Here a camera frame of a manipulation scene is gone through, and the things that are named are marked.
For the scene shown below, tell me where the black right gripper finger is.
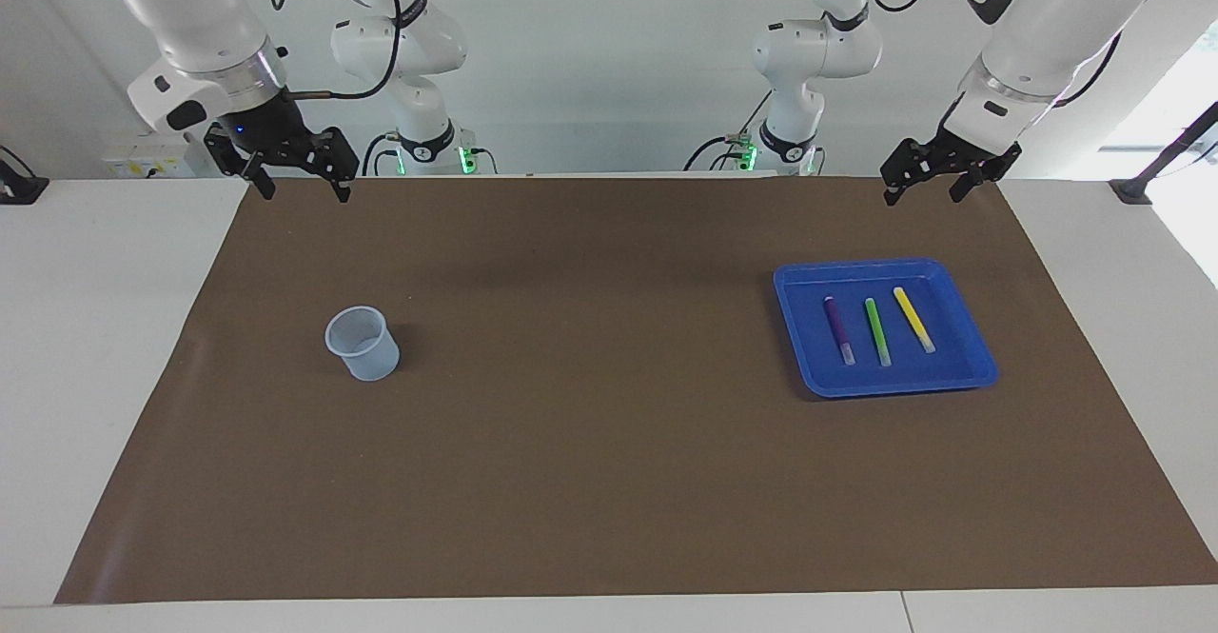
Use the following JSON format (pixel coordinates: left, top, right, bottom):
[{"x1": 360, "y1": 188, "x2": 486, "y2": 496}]
[
  {"x1": 205, "y1": 130, "x2": 278, "y2": 202},
  {"x1": 304, "y1": 127, "x2": 361, "y2": 204}
]

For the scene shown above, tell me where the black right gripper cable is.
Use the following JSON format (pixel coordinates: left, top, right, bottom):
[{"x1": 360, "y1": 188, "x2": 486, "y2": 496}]
[{"x1": 269, "y1": 0, "x2": 402, "y2": 101}]

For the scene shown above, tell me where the brown table mat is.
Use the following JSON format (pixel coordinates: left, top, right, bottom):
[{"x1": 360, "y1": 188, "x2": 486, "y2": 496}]
[{"x1": 54, "y1": 174, "x2": 1218, "y2": 605}]

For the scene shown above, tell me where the yellow pen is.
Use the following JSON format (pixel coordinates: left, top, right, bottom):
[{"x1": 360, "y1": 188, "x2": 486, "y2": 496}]
[{"x1": 893, "y1": 287, "x2": 936, "y2": 355}]

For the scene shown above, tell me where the green pen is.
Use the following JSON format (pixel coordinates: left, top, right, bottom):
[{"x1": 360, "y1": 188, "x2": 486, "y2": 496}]
[{"x1": 864, "y1": 298, "x2": 893, "y2": 367}]

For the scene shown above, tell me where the black right arm base cable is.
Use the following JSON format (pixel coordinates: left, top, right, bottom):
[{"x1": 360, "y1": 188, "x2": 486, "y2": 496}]
[{"x1": 362, "y1": 131, "x2": 405, "y2": 177}]

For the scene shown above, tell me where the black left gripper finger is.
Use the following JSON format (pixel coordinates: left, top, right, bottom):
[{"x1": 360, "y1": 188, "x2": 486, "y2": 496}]
[
  {"x1": 880, "y1": 140, "x2": 951, "y2": 208},
  {"x1": 949, "y1": 159, "x2": 1012, "y2": 204}
]

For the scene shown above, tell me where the black left arm base cable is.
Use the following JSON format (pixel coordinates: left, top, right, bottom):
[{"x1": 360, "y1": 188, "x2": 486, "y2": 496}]
[{"x1": 683, "y1": 90, "x2": 774, "y2": 173}]

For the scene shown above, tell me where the black stand with pole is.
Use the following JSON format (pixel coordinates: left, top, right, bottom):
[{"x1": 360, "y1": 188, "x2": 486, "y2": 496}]
[{"x1": 1109, "y1": 100, "x2": 1218, "y2": 206}]

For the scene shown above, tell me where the black table clamp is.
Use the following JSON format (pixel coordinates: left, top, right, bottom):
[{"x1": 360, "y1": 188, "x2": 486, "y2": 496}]
[{"x1": 0, "y1": 145, "x2": 50, "y2": 206}]

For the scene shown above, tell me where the purple pen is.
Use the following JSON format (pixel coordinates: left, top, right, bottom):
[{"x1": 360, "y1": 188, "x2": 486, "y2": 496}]
[{"x1": 823, "y1": 296, "x2": 856, "y2": 366}]

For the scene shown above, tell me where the translucent plastic cup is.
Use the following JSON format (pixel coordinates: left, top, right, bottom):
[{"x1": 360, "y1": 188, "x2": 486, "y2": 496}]
[{"x1": 324, "y1": 306, "x2": 401, "y2": 383}]

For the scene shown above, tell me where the white wall socket box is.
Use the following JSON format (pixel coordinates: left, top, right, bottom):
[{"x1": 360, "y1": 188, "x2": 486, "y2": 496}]
[{"x1": 103, "y1": 133, "x2": 215, "y2": 179}]

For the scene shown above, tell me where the black arm base cable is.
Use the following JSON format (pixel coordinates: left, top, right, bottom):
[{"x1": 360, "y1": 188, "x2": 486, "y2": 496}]
[
  {"x1": 362, "y1": 131, "x2": 405, "y2": 177},
  {"x1": 683, "y1": 90, "x2": 774, "y2": 173}
]

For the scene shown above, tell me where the blue plastic tray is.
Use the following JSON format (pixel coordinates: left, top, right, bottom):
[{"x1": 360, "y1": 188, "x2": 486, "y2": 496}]
[{"x1": 773, "y1": 257, "x2": 1000, "y2": 399}]

